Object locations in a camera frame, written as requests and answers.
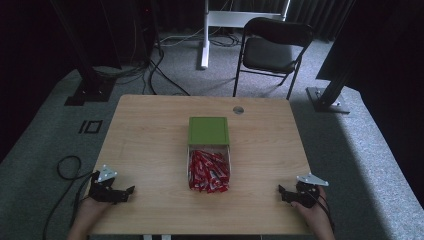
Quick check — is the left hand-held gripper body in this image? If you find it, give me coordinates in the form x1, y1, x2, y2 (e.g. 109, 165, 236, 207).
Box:
87, 164, 118, 205

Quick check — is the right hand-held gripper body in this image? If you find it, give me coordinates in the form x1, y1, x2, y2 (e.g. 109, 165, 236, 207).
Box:
294, 172, 330, 210

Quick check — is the person's left hand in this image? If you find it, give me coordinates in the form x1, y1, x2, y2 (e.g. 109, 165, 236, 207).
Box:
77, 195, 112, 228

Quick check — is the person's right hand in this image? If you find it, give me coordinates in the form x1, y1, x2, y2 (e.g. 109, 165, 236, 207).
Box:
290, 185, 331, 232

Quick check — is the pile of red packets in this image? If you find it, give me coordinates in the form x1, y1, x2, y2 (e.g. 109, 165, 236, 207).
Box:
188, 149, 231, 195

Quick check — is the black metal stand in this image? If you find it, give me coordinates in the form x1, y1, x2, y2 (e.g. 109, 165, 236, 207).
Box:
305, 0, 359, 115
49, 0, 118, 107

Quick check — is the green drawer box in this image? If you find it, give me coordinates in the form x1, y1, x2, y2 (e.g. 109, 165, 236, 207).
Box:
187, 116, 231, 147

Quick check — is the black folding chair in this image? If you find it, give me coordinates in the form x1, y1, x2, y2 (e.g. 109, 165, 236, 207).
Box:
232, 16, 315, 101

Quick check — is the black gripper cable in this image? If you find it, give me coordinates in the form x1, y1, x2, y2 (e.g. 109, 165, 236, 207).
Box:
41, 155, 98, 240
312, 191, 336, 234

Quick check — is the bundle of floor cables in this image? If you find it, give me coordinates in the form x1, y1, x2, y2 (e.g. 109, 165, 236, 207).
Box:
93, 19, 242, 98

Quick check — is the white desk frame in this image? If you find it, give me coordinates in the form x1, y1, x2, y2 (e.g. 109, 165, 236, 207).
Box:
199, 0, 292, 70

